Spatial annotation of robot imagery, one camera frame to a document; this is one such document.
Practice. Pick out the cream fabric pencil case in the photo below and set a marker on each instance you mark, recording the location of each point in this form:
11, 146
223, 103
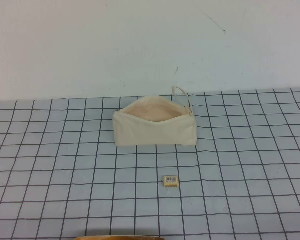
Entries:
150, 135

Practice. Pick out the orange-brown rounded object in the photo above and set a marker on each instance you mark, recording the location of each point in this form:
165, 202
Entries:
120, 238

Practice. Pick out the small cream barcode eraser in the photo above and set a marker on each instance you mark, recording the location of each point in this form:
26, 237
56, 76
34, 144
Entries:
171, 181

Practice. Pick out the blue grid-pattern tablecloth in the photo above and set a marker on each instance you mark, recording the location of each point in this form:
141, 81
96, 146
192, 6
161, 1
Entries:
65, 175

